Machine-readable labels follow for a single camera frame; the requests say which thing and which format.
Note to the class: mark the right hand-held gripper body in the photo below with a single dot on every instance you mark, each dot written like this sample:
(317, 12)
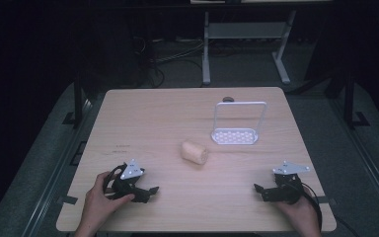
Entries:
(286, 189)

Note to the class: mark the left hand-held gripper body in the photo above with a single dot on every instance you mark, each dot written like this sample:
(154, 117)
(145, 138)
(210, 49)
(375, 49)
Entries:
(129, 179)

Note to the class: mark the person's right hand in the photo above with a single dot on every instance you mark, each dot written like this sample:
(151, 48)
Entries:
(299, 215)

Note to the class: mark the person's left hand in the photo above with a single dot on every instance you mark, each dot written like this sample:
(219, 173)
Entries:
(98, 204)

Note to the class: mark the grey tape strip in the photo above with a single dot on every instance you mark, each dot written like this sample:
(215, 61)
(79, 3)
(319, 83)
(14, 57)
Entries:
(326, 199)
(67, 199)

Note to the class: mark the beige foam cylinder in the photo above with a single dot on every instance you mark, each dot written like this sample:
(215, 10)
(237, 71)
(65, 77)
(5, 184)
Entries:
(194, 152)

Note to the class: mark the small dark round knob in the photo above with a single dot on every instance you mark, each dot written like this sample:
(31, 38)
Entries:
(227, 99)

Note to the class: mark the black metal stand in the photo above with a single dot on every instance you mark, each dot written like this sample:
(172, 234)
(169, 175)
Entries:
(78, 98)
(349, 98)

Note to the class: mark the white metal desk frame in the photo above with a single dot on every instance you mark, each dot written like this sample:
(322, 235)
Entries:
(243, 31)

